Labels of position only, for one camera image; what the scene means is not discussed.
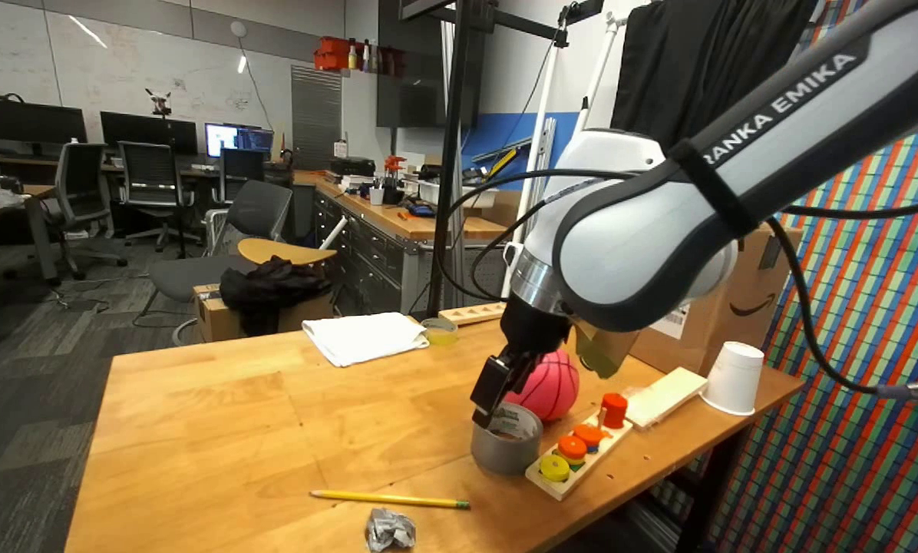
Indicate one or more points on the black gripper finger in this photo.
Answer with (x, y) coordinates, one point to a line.
(489, 394)

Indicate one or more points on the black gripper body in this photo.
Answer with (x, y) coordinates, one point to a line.
(535, 326)

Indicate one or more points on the pink rubber basketball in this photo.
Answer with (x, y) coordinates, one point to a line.
(552, 388)

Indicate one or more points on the grey duct tape roll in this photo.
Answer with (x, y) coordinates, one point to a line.
(504, 459)

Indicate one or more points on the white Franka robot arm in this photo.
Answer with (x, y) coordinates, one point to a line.
(682, 225)

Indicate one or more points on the crumpled foil ball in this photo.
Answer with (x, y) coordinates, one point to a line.
(388, 529)

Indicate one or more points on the brown cardboard box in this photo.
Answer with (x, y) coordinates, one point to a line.
(751, 309)

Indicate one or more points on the wooden strip with slots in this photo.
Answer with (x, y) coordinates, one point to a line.
(473, 314)

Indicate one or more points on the red wooden cylinder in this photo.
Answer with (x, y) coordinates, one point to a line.
(612, 411)

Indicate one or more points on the white paper sheet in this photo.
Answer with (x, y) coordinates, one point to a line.
(365, 338)

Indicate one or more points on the pale flat wooden board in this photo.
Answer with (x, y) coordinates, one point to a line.
(660, 397)

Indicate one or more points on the yellow pencil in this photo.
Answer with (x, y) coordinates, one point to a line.
(385, 500)

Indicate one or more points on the wooden top workbench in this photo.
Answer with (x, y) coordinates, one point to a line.
(427, 225)

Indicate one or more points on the black metal pole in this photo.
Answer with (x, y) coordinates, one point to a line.
(445, 154)

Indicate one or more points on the blue board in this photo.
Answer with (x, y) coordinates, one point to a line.
(506, 135)

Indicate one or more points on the white paper cup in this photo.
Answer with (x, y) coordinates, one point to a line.
(734, 380)

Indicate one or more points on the white stand pole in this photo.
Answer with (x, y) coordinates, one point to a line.
(540, 112)

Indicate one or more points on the black bag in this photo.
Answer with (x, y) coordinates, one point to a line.
(267, 294)

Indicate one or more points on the round wooden stool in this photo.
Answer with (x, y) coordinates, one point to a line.
(278, 249)

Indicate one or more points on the wooden crate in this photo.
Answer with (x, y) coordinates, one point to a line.
(214, 318)

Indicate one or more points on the grey office chair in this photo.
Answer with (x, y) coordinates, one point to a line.
(259, 209)

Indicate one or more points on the grey metal cabinet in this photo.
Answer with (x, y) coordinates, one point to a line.
(316, 117)

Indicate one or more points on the black hanging curtain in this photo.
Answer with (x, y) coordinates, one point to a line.
(705, 73)

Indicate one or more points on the orange container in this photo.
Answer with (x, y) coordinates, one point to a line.
(332, 53)

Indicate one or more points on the lit computer screen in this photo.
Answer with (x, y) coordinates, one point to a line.
(236, 140)

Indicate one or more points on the colourful woven pattern backdrop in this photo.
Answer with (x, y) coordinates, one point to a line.
(866, 463)

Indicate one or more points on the black office chair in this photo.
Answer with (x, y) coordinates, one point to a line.
(152, 175)
(80, 187)

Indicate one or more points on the black computer monitor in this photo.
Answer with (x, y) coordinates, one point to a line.
(152, 129)
(22, 123)

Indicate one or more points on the wooden office desk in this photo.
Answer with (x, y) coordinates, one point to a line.
(8, 201)

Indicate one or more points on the black wall screen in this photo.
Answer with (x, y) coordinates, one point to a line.
(401, 94)

